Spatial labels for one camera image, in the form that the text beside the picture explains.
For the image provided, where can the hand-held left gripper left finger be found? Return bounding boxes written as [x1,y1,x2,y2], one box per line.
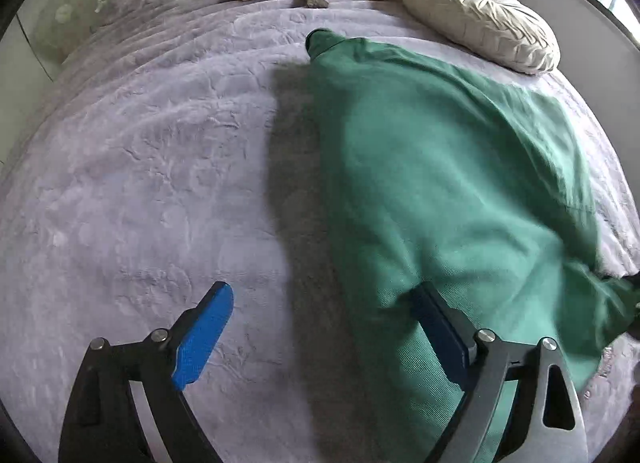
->
[58,281,234,463]

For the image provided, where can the cream pleated pillow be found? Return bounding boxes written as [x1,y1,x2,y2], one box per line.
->
[401,0,561,76]

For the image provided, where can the lilac plush blanket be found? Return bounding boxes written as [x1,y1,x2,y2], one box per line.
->
[0,0,640,463]

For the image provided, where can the white standing fan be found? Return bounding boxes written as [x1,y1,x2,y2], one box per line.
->
[32,0,103,64]

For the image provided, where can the green button-up shirt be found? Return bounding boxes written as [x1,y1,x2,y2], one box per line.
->
[305,29,640,463]

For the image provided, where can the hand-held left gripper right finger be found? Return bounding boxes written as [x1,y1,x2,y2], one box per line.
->
[410,283,591,463]

